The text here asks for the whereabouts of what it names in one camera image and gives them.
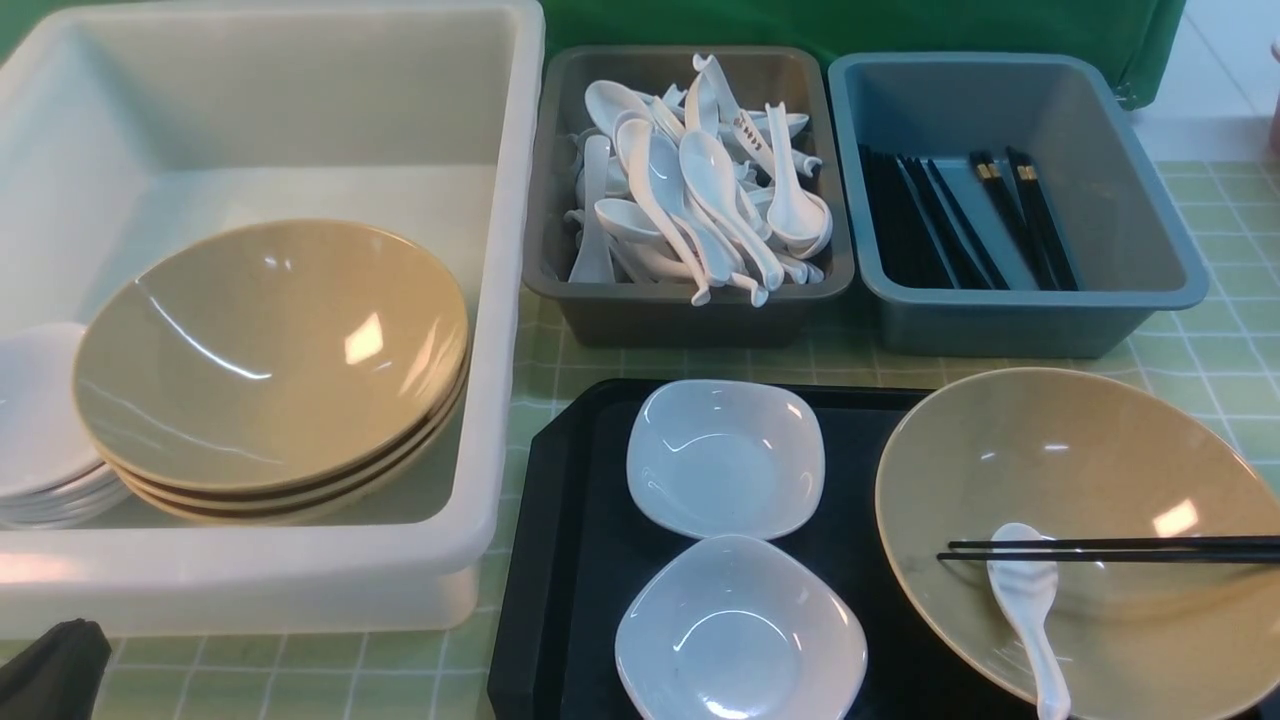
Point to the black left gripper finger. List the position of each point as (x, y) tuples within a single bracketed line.
[(59, 675)]

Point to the white square dish front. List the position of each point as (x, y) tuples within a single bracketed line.
[(735, 628)]

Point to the white square dish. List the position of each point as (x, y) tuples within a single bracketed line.
[(735, 628), (709, 458)]

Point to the white ceramic soup spoon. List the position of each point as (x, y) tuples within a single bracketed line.
[(1025, 591)]

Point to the tan noodle bowl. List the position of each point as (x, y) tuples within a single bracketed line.
[(1077, 456)]

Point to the stack of white plates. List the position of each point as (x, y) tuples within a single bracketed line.
[(51, 475)]

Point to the black plastic serving tray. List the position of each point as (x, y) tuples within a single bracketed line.
[(583, 551)]

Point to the large white plastic tub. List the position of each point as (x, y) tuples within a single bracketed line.
[(132, 131)]

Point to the pile of white spoons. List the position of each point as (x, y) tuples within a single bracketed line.
[(701, 185)]

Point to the bundle of black chopsticks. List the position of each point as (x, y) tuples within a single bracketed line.
[(926, 238)]

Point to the grey plastic spoon bin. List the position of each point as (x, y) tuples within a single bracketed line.
[(629, 315)]

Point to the blue-grey plastic chopstick bin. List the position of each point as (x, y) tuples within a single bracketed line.
[(1132, 254)]

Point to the green checkered tablecloth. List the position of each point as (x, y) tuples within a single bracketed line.
[(1217, 361)]

